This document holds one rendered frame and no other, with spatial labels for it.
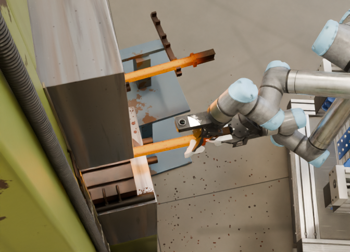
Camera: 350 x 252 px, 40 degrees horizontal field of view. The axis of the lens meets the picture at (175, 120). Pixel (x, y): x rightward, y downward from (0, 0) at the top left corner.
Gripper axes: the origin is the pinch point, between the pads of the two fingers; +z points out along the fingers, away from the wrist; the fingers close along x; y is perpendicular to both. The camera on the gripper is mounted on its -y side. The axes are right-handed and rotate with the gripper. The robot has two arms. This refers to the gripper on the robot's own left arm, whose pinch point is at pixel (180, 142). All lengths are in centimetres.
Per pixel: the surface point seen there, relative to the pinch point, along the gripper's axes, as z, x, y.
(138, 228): 41.0, -16.0, 0.8
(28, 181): -72, -44, -77
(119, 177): 11.9, -7.1, -19.5
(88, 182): 16.8, -6.5, -28.3
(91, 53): -56, -12, -58
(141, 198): 12.8, -14.3, -12.3
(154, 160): 14.5, 0.5, -2.2
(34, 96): -76, -35, -77
